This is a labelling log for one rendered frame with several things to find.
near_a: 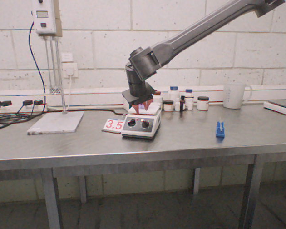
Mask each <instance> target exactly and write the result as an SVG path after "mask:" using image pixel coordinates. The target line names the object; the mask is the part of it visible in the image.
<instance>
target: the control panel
mask: <svg viewBox="0 0 286 229"><path fill-rule="evenodd" d="M133 119H135V122H136V124H135V126H129V125H128V123H127V121H130V120H133ZM137 119H138V121H137ZM142 119H145V120H146V121H147V122H149V126H148V127H146V128H145V127H142V126H141V123H142V122H143V121H141V120H142ZM153 123H154V119H151V118H138V117H127V118H126V120H125V123H124V126H123V130H132V131H137V132H149V133H151V132H152V128H153Z"/></svg>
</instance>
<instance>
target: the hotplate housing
mask: <svg viewBox="0 0 286 229"><path fill-rule="evenodd" d="M127 117H138V118H151V119H154V123H153V128H152V132H151V133H149V132H137V131H132V130H123V126H124V123H125V120H126V118H127ZM125 120H124V123H123V126H122V128H121V134H122V136H127V137H137V138H147V139H152V138H153V136H154V134H155V132H156V130H157V128H158V127H159V125H160V122H161V110H158V111H157V112H156V114H141V113H139V114H137V113H129V114H128V115H126V117H125Z"/></svg>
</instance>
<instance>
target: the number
mask: <svg viewBox="0 0 286 229"><path fill-rule="evenodd" d="M123 123H124V122H122V121H116V120H110V119H109V120H108V121H107V123H106V125H105V128H109V129H117V130H121V128H122V126H123Z"/></svg>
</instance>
